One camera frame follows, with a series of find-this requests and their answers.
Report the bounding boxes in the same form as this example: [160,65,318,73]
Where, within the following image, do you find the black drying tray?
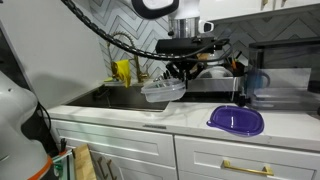
[169,91,249,104]

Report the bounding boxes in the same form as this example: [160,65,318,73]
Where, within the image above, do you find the black corrugated cable conduit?
[60,0,233,64]

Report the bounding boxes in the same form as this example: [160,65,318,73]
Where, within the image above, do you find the white sink base cabinet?
[49,118,178,180]

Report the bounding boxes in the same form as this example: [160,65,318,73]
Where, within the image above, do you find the gold cabinet handle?
[105,159,118,180]
[96,156,107,180]
[221,159,275,177]

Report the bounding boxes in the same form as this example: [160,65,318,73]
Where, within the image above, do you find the white tall side panel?
[0,0,109,109]

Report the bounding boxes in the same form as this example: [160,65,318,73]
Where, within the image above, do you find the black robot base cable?
[35,101,68,154]

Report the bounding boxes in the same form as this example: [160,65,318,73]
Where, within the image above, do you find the black cutlery handles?
[152,69,175,83]

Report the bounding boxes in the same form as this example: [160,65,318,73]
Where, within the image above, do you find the gold spring kitchen faucet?
[106,31,149,84]

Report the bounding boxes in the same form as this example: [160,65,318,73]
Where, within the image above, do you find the white bowl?
[199,65,234,79]

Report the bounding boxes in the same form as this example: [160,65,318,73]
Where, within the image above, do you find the clear plastic lunch box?
[140,78,187,104]

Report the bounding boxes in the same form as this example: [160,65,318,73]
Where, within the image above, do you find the yellow rubber glove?
[103,59,133,88]

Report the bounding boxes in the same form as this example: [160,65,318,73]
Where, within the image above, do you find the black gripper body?
[166,55,205,76]

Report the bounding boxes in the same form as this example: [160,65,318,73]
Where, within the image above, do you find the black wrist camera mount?
[155,37,232,57]

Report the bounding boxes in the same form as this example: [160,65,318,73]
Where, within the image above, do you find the purple lunch box lid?
[206,104,265,137]

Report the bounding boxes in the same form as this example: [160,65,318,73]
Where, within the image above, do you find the teal metal frame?
[51,149,77,180]

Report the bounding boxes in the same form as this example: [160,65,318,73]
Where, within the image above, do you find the black dispenser spigot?
[237,94,252,108]

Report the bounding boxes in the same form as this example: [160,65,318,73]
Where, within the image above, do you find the dark sink caddy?
[92,87,112,101]

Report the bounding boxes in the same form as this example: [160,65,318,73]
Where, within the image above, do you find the wooden board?
[72,143,98,180]

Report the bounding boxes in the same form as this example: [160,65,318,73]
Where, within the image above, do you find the white drawer base cabinet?
[173,134,320,180]

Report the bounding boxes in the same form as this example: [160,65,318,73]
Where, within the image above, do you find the black utensil caddy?
[229,49,247,78]

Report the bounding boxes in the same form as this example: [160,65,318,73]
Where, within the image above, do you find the dark steel kitchen sink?
[66,84,171,113]

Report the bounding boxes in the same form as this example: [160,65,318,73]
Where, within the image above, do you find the white upper cabinet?
[199,0,320,24]

